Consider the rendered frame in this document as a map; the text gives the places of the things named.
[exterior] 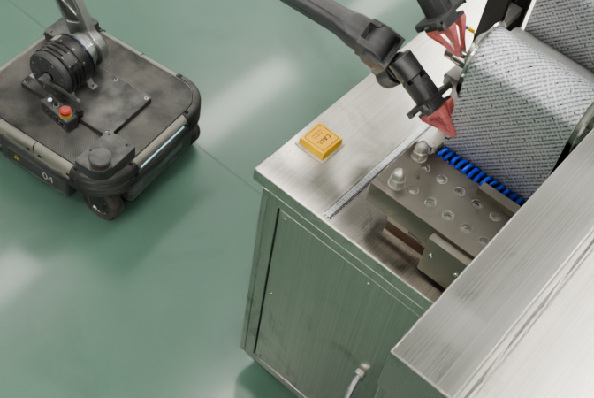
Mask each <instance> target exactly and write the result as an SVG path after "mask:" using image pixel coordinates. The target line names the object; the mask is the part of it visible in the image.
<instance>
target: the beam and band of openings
mask: <svg viewBox="0 0 594 398"><path fill-rule="evenodd" d="M593 250H594V128H593V129H592V130H591V131H590V132H589V133H588V134H587V135H586V137H585V138H584V139H583V140H582V141H581V142H580V143H579V144H578V145H577V146H576V148H575V149H574V150H573V151H572V152H571V153H570V154H569V155H568V156H567V158H566V159H565V160H564V161H563V162H562V163H561V164H560V165H559V166H558V168H557V169H556V170H555V171H554V172H553V173H552V174H551V175H550V176H549V177H548V179H547V180H546V181H545V182H544V183H543V184H542V185H541V186H540V187H539V189H538V190H537V191H536V192H535V193H534V194H533V195H532V196H531V197H530V198H529V200H528V201H527V202H526V203H525V204H524V205H523V206H522V207H521V208H520V209H519V210H518V211H517V212H516V213H515V214H514V215H513V216H512V217H511V219H510V220H509V221H508V222H507V223H506V224H505V225H504V226H503V227H502V228H501V230H500V231H499V232H498V233H497V234H496V235H495V236H494V237H493V238H492V240H491V241H490V242H489V243H488V244H487V245H486V246H485V247H484V248H483V250H482V251H481V252H480V253H479V254H478V255H477V256H476V257H475V258H474V259H473V261H472V262H471V263H470V264H469V265H468V266H467V267H466V268H465V269H464V271H463V272H462V273H461V274H460V275H459V276H458V277H457V278H456V279H455V280H454V282H453V283H452V284H451V285H450V286H449V287H448V288H447V289H446V290H445V292H444V293H443V294H442V295H441V296H440V297H439V298H438V299H437V300H436V301H435V302H434V303H433V304H432V305H431V306H430V307H429V308H428V309H427V310H426V312H425V313H424V314H423V315H422V316H421V317H420V318H419V319H418V320H417V321H416V323H415V324H414V325H413V326H412V327H411V328H410V329H409V330H408V331H407V333H406V334H405V335H404V336H403V337H402V338H401V339H400V340H399V341H398V343H397V344H396V345H395V346H394V347H393V348H392V349H391V351H390V353H389V356H388V357H387V360H386V362H385V366H384V368H383V370H382V372H381V375H380V377H379V380H378V382H377V383H378V384H379V388H378V390H377V393H376V396H375V398H475V397H476V395H477V394H478V393H479V392H480V390H481V389H482V388H483V387H484V385H485V384H486V383H487V381H488V380H489V379H490V378H491V376H492V375H493V374H494V372H495V371H496V370H497V369H498V368H499V367H500V365H502V363H503V362H504V361H505V360H506V358H507V357H508V356H509V354H510V353H511V352H512V351H513V349H514V348H515V347H516V345H517V344H518V343H519V342H520V341H521V339H522V338H523V337H524V335H525V334H526V333H527V332H528V330H529V329H530V328H531V327H532V326H533V325H534V324H535V322H536V321H537V320H538V318H539V317H540V316H541V315H542V314H543V312H544V311H545V310H546V308H547V307H548V306H549V305H550V303H551V302H552V301H553V299H554V298H555V297H556V296H557V294H558V293H559V292H560V290H561V289H562V288H563V287H564V286H565V285H566V284H567V283H568V281H569V280H570V279H571V278H572V276H573V275H574V274H575V272H576V271H577V270H578V269H579V267H580V266H581V265H582V264H583V262H584V261H585V260H586V258H587V257H588V256H589V255H590V253H591V252H592V251H593Z"/></svg>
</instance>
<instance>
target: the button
mask: <svg viewBox="0 0 594 398"><path fill-rule="evenodd" d="M341 143H342V138H341V137H340V136H339V135H337V134H335V133H334V132H333V131H332V130H331V129H329V128H328V127H327V126H325V125H323V124H322V123H321V122H319V123H318V124H316V125H315V126H314V127H312V128H311V129H310V130H309V131H308V132H306V133H305V134H304V135H303V136H302V137H301V139H300V145H301V146H302V147H304V148H305V149H307V150H308V151H310V152H311V153H312V154H314V155H315V156H317V157H318V158H320V159H321V160H324V159H325V158H326V157H328V156H329V155H330V154H331V153H332V152H333V151H334V150H335V149H336V148H337V147H339V146H340V145H341Z"/></svg>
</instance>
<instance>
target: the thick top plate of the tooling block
mask: <svg viewBox="0 0 594 398"><path fill-rule="evenodd" d="M416 144H417V142H414V143H413V144H412V145H411V146H410V147H409V148H408V149H406V150H405V151H404V152H403V153H402V154H401V155H400V156H399V157H398V158H396V159H395V160H394V161H393V162H392V163H391V164H390V165H389V166H388V167H387V168H385V169H384V170H383V171H382V172H381V173H380V174H379V175H378V176H377V177H376V178H375V179H373V181H371V182H370V186H369V191H368V194H367V197H366V200H367V201H368V202H370V203H371V204H373V205H374V206H376V207H377V208H378V209H380V210H381V211H382V212H383V213H384V214H386V215H387V216H389V217H390V218H392V219H393V220H394V221H396V222H397V223H398V224H400V225H401V226H403V227H404V228H406V229H407V230H408V231H409V232H410V233H412V234H413V235H415V236H416V237H417V238H419V239H420V240H421V241H423V242H424V243H426V244H427V241H428V239H429V238H430V237H431V236H432V235H433V234H434V233H436V234H437V235H439V236H440V237H442V238H443V239H444V240H446V241H447V242H449V243H450V244H452V245H453V246H454V247H455V248H457V249H458V250H459V251H461V252H462V253H463V254H465V255H466V256H468V257H469V258H471V259H472V260H473V259H474V258H475V257H476V256H477V255H478V254H479V253H480V252H481V251H482V250H483V248H484V247H485V246H486V245H487V244H488V243H489V242H490V241H491V240H492V238H493V237H494V236H495V235H496V234H497V233H498V232H499V231H500V230H501V228H502V227H503V226H504V225H505V224H506V223H507V222H508V221H509V220H510V219H511V217H510V216H508V215H507V214H506V213H505V212H503V211H502V210H500V209H499V208H497V207H496V206H494V205H493V204H491V203H490V202H488V201H487V200H485V199H484V198H482V197H481V196H480V195H479V194H477V193H476V191H477V190H478V188H479V187H480V185H478V184H477V183H476V182H474V181H473V180H472V179H470V178H469V177H467V176H466V175H465V174H463V173H462V172H460V171H458V170H457V169H455V168H454V167H452V166H451V165H450V164H448V163H447V162H446V161H444V160H443V159H441V158H440V157H438V156H437V155H435V154H434V153H431V154H430V155H429V154H428V158H427V160H426V161H425V162H423V163H417V162H415V161H414V160H413V159H412V158H411V156H410V154H411V151H412V150H413V149H414V146H415V145H416ZM397 168H402V169H403V170H404V171H405V173H406V179H405V187H404V188H403V189H402V190H400V191H395V190H392V189H390V188H389V186H388V184H387V181H388V179H389V178H390V177H391V174H392V172H393V171H394V170H395V169H397Z"/></svg>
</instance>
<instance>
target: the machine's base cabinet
mask: <svg viewBox="0 0 594 398"><path fill-rule="evenodd" d="M425 312H426V310H424V309H423V308H422V307H420V306H419V305H418V304H417V303H415V302H414V301H412V300H411V299H410V298H408V297H407V296H406V295H404V294H403V293H401V292H400V291H399V289H397V288H396V287H394V286H393V285H392V284H390V283H389V282H388V281H386V280H385V279H384V278H382V277H381V276H380V275H378V274H377V273H376V272H374V271H373V270H371V269H370V268H369V267H368V266H367V265H366V264H364V263H363V262H362V261H360V260H359V259H358V258H356V257H355V256H353V255H352V254H351V253H350V252H348V251H347V250H346V249H344V248H343V247H341V246H340V245H339V244H338V243H337V242H335V241H334V240H333V239H332V238H330V237H329V236H328V235H326V234H325V233H323V232H322V231H321V230H319V229H318V228H317V227H316V226H314V225H313V224H311V223H310V222H309V221H307V220H306V219H305V218H304V217H303V216H302V215H300V214H299V213H298V212H296V211H295V210H293V209H292V208H291V207H289V206H288V205H287V204H285V203H284V202H283V201H281V200H280V199H279V198H277V197H276V196H275V195H273V194H272V193H271V192H270V191H269V190H268V189H266V188H265V187H263V193H262V200H261V206H260V212H259V219H258V225H257V231H256V237H255V249H254V255H253V262H252V268H251V274H250V281H249V287H248V293H247V306H246V312H245V318H244V325H243V331H242V337H241V344H240V348H241V349H242V350H243V351H245V352H246V353H247V354H248V355H249V356H250V357H252V358H253V359H254V360H255V361H256V362H258V363H259V364H260V365H261V366H262V367H263V368H264V369H265V370H266V371H267V372H269V373H270V374H271V375H272V376H273V377H274V378H276V379H277V380H278V381H279V382H281V383H282V384H283V385H284V386H285V387H287V388H288V389H289V390H290V391H291V392H292V393H294V394H295V395H296V396H297V397H299V398H344V396H345V393H346V391H347V388H348V386H349V384H350V382H351V381H352V379H353V377H354V371H355V370H356V369H361V370H362V371H364V373H365V375H366V377H365V378H364V379H363V381H359V383H358V384H357V386H356V388H355V390H354V392H353V395H352V397H351V398H375V396H376V393H377V390H378V388H379V384H378V383H377V382H378V380H379V377H380V375H381V372H382V370H383V368H384V366H385V362H386V360H387V357H388V356H389V353H390V351H391V349H392V348H393V347H394V346H395V345H396V344H397V343H398V341H399V340H400V339H401V338H402V337H403V336H404V335H405V334H406V333H407V331H408V330H409V329H410V328H411V327H412V326H413V325H414V324H415V323H416V321H417V320H418V319H419V318H420V317H421V316H422V315H423V314H424V313H425Z"/></svg>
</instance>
